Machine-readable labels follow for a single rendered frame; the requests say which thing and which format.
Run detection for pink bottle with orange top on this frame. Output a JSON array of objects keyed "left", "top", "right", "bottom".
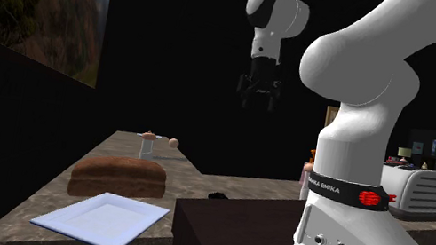
[{"left": 296, "top": 147, "right": 318, "bottom": 202}]

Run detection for grey knife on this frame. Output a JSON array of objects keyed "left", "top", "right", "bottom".
[{"left": 152, "top": 153, "right": 189, "bottom": 165}]

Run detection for small black object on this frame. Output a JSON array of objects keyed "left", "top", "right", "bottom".
[{"left": 207, "top": 189, "right": 230, "bottom": 202}]

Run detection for small table lamp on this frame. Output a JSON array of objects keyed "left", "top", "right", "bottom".
[{"left": 396, "top": 146, "right": 414, "bottom": 165}]

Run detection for brown bread loaf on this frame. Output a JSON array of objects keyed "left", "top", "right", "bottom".
[{"left": 65, "top": 147, "right": 170, "bottom": 211}]

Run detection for silver toaster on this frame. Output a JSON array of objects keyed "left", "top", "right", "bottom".
[{"left": 374, "top": 161, "right": 436, "bottom": 227}]

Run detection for white rectangular plate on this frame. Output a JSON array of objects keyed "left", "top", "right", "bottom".
[{"left": 27, "top": 180, "right": 172, "bottom": 245}]

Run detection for wooden framed wall picture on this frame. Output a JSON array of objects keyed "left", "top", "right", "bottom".
[{"left": 323, "top": 104, "right": 341, "bottom": 130}]

